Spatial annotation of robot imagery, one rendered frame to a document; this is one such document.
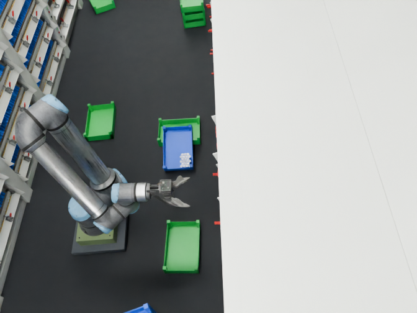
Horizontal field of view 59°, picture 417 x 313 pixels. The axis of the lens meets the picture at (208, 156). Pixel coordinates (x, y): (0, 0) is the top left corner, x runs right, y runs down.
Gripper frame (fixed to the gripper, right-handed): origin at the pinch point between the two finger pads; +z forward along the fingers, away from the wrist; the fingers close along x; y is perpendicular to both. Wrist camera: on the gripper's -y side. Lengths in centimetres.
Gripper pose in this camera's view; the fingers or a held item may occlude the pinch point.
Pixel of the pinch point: (190, 192)
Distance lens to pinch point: 174.5
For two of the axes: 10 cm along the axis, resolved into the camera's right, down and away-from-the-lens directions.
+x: -0.2, -8.4, 5.5
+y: -0.3, -5.5, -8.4
